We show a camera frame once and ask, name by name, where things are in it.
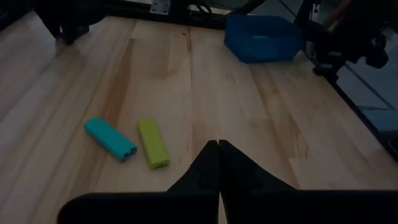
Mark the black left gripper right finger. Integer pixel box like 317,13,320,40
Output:
218,139,398,224

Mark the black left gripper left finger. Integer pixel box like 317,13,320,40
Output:
57,139,220,224

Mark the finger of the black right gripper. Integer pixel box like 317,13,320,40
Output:
63,24,80,46
43,20,63,40

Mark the purple block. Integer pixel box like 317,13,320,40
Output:
55,25,91,45

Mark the lime green block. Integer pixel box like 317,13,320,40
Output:
136,119,171,170

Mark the teal block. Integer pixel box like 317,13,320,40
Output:
83,116,138,163

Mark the blue plastic bin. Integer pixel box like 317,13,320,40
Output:
223,14,304,65

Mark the white metal bracket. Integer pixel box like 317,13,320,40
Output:
150,0,171,14

